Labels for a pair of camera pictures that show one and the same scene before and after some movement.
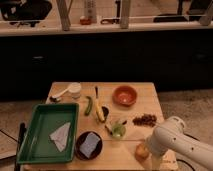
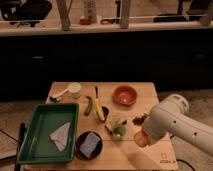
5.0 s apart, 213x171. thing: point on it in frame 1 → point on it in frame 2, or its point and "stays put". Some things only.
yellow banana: x=99 y=111 stays put
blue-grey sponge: x=89 y=144 stays put
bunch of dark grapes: x=146 y=119 stays put
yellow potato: x=141 y=152 → x=141 y=138
